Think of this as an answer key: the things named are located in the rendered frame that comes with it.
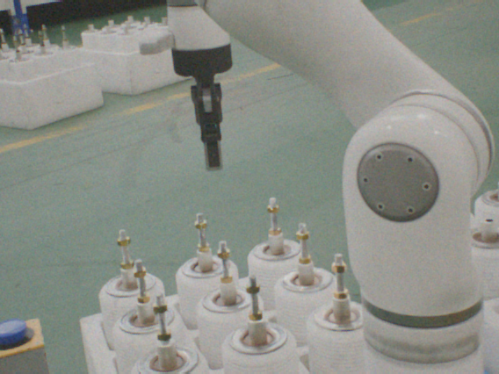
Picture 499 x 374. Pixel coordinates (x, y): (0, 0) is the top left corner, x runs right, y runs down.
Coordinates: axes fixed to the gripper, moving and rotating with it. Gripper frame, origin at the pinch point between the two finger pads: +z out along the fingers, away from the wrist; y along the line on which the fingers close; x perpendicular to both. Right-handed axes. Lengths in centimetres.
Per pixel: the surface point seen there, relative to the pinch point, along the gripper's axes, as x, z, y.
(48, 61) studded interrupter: 60, 24, 222
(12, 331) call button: 25.3, 14.1, -16.1
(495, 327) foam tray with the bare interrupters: -36.4, 29.2, -2.9
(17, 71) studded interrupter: 71, 25, 212
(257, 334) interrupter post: -3.0, 20.6, -12.5
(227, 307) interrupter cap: 0.5, 21.6, -2.8
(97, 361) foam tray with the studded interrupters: 19.6, 29.0, 0.1
